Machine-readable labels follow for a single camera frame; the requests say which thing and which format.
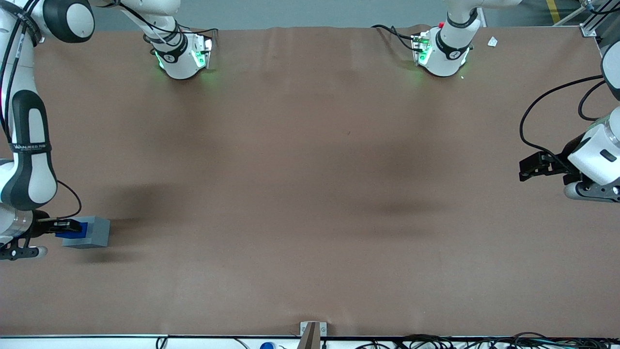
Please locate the gray square base block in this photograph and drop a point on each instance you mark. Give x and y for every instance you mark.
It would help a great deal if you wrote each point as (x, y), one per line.
(99, 232)

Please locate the brown table cover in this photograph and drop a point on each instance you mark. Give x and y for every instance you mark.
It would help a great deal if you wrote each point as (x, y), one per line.
(310, 194)

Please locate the blue round cap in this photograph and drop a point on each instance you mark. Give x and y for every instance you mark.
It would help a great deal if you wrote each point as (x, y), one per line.
(267, 346)

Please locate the left arm base connector plate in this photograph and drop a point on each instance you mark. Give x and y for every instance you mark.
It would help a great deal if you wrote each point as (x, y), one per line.
(420, 48)

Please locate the blue plastic part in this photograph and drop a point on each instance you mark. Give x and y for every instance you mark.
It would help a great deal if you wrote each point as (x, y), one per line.
(77, 235)

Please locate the metal camera post bracket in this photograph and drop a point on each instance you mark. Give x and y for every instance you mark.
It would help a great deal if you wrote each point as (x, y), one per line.
(323, 328)

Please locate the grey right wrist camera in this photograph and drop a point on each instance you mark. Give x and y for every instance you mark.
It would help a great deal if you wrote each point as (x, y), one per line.
(38, 252)

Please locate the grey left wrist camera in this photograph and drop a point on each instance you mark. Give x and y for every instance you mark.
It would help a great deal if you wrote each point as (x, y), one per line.
(574, 191)

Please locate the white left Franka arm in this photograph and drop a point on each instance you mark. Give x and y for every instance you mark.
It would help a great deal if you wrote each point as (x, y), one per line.
(443, 63)

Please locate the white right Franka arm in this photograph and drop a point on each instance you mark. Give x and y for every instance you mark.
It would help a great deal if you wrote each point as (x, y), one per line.
(43, 182)

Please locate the aluminium frame profile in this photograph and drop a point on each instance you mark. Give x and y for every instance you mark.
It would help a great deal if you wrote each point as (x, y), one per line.
(588, 30)

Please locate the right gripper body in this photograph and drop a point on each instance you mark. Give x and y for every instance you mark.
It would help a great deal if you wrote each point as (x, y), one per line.
(42, 226)

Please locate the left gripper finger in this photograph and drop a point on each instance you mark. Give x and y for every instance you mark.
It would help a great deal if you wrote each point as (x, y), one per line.
(540, 161)
(537, 173)

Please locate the white paper scrap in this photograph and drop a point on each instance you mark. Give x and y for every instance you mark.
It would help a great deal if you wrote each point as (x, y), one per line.
(492, 41)

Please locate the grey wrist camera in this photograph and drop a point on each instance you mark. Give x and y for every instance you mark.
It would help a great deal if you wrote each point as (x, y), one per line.
(38, 252)
(574, 191)

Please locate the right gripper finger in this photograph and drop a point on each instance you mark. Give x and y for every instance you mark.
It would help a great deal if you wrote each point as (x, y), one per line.
(63, 222)
(63, 229)

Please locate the right arm base connector plate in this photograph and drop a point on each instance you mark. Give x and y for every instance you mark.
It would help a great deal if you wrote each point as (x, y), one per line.
(206, 51)

